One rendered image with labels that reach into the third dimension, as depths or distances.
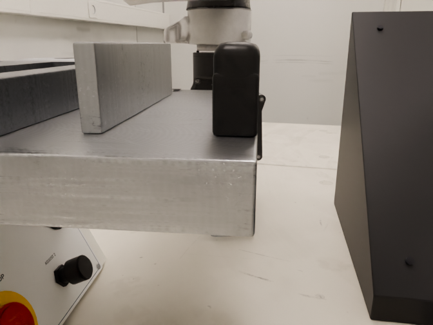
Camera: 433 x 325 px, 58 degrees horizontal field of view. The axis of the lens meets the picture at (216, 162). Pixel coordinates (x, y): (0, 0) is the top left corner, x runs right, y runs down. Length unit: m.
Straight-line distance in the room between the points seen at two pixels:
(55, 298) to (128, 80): 0.26
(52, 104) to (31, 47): 1.46
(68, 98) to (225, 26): 0.32
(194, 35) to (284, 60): 2.18
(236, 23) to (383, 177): 0.26
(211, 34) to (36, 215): 0.40
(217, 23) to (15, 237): 0.34
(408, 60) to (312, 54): 2.12
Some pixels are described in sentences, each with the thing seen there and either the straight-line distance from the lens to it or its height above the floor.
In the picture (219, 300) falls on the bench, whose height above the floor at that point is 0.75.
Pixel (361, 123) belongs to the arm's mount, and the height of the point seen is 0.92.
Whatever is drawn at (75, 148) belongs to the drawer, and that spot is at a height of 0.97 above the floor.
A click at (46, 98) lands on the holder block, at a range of 0.23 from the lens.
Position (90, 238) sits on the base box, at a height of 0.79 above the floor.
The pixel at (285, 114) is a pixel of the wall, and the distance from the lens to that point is 2.74.
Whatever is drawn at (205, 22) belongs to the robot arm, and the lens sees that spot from 0.53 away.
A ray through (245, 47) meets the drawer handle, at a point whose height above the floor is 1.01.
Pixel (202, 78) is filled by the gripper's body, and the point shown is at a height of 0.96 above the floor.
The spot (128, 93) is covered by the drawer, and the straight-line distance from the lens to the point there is 0.22.
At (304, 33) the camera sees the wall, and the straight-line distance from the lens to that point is 2.70.
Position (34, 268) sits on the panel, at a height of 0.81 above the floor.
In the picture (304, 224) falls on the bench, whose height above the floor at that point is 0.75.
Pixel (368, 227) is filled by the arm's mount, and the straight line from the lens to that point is 0.44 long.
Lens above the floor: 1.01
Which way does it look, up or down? 17 degrees down
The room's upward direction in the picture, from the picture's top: straight up
